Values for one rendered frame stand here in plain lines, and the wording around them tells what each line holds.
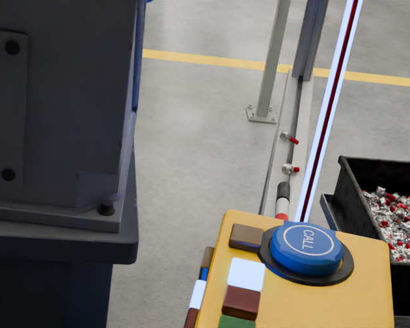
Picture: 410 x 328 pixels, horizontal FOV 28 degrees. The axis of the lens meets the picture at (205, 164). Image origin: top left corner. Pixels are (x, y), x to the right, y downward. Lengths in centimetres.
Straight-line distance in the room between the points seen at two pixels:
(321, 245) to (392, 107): 299
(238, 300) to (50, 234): 20
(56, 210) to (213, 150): 224
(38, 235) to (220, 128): 241
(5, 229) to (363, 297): 25
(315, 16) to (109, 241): 71
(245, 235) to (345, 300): 7
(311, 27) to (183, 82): 208
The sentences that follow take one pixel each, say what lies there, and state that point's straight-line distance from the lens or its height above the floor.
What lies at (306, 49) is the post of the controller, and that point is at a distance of 123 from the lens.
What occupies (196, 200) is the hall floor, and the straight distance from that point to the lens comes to 251.
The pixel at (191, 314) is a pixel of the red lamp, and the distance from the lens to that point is 43.
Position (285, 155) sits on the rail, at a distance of 101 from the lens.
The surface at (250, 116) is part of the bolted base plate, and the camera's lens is 304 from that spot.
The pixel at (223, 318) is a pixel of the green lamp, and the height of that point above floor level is 108.
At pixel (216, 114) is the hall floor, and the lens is 305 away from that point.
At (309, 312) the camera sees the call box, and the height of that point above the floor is 107.
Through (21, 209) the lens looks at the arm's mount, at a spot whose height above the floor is 101.
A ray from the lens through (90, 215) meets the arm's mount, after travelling 57.
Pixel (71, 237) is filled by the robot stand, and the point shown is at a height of 100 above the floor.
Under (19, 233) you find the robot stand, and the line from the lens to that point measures 57.
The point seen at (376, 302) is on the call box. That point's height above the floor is 107.
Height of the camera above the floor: 133
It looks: 29 degrees down
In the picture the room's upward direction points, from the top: 10 degrees clockwise
